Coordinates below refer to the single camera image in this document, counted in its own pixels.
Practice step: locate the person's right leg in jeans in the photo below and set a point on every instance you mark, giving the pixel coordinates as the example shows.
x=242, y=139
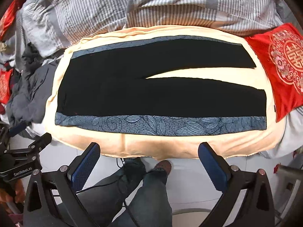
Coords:
x=150, y=205

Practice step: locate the dark grey shirt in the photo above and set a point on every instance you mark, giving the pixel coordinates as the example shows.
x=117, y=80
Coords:
x=29, y=95

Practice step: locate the person's leg in jeans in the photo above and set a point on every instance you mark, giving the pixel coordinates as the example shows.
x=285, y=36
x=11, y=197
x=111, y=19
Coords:
x=103, y=201
x=150, y=205

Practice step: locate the peach blanket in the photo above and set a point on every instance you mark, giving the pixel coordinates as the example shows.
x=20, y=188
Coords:
x=162, y=147

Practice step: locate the person's left leg in jeans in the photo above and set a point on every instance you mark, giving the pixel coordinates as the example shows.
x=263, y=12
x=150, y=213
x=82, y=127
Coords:
x=103, y=201

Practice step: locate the red embroidered pillow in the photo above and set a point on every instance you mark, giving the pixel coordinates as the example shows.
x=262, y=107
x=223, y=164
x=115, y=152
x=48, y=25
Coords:
x=280, y=53

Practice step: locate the black pants with blue trim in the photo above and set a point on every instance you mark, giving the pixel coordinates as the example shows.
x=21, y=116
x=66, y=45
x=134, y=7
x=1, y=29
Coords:
x=122, y=88

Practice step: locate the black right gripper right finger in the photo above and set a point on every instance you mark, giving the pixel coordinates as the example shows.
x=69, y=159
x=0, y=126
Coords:
x=257, y=208

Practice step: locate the grey striped duvet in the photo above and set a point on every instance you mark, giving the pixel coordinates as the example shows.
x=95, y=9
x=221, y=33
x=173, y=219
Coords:
x=51, y=25

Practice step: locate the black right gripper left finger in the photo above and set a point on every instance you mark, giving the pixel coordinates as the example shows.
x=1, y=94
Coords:
x=40, y=208

